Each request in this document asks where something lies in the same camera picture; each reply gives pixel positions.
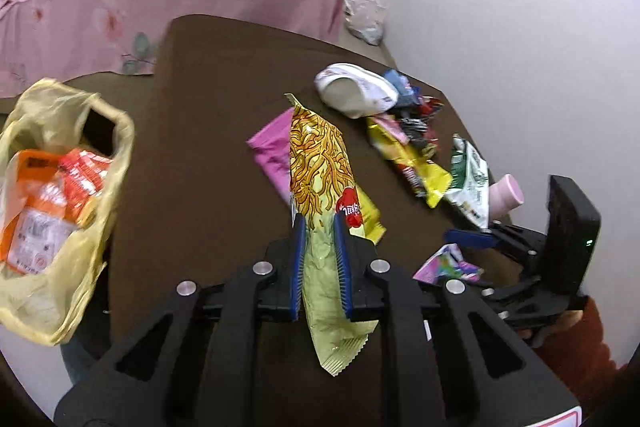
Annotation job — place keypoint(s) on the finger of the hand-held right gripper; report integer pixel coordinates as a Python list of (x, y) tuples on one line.
[(470, 238), (535, 307)]

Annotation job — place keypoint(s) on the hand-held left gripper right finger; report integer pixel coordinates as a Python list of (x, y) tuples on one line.
[(343, 257)]

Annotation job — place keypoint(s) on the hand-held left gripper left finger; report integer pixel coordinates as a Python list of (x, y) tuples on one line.
[(298, 257)]

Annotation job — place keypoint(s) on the pink green colourful wrapper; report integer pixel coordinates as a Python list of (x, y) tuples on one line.
[(445, 264)]

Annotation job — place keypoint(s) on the green white milk carton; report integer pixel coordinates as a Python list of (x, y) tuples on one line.
[(470, 182)]

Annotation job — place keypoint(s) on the yellow noodle print snack packet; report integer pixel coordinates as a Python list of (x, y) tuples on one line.
[(315, 157)]

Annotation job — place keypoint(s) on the crushed white paper cup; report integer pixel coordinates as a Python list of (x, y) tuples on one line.
[(350, 92)]

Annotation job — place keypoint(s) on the yellow plastic bag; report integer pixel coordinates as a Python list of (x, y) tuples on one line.
[(30, 307)]

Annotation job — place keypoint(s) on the person's right forearm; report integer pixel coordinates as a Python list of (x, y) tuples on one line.
[(585, 357)]

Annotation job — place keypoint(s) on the pink cup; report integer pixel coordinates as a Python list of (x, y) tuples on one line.
[(507, 197)]

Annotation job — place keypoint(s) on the yellow and red snack packet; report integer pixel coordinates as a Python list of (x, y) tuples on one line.
[(410, 167)]

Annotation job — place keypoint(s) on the pink and yellow snack packet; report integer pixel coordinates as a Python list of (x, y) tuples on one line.
[(270, 157)]

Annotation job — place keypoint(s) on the pile of small candy wrappers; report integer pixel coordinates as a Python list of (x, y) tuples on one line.
[(415, 112)]

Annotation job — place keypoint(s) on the red orange food packet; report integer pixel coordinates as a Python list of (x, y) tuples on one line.
[(82, 177)]

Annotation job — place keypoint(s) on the white plastic bag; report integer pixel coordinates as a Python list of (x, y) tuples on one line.
[(367, 14)]

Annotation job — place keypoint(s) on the orange white food packet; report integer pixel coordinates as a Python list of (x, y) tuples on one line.
[(30, 207)]

